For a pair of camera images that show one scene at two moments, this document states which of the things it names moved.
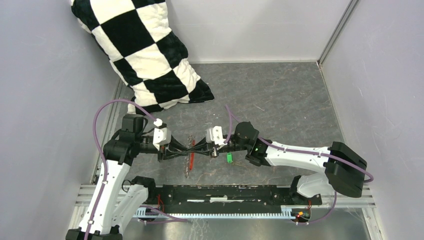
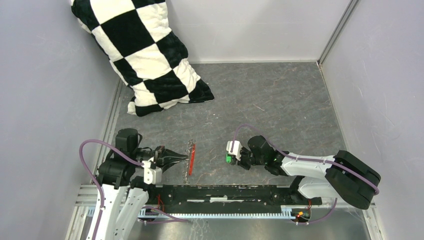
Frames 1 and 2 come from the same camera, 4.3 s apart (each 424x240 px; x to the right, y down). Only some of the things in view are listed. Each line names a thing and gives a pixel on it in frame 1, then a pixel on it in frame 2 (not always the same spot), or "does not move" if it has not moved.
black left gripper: [170, 150] to [161, 152]
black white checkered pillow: [145, 51] does not move
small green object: [229, 157] does not move
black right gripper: [205, 148] to [241, 162]
